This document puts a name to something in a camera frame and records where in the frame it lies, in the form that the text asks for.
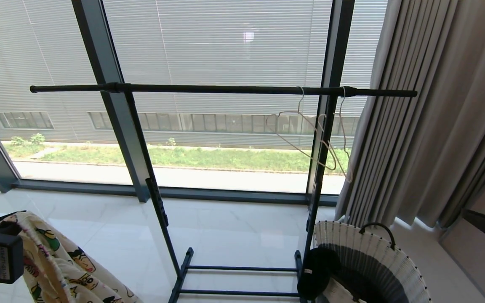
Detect pink clothes hanger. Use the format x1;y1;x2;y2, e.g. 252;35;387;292
317;86;353;184
265;86;338;172

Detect cream printed garment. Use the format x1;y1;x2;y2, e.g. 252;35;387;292
0;210;143;303

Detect black clothes rack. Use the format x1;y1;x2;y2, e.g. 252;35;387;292
29;82;418;303

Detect white laundry basket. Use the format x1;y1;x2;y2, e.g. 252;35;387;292
312;220;433;303

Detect black garment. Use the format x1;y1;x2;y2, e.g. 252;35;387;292
296;247;343;301

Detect beige curtain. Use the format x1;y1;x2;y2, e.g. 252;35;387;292
334;0;485;231

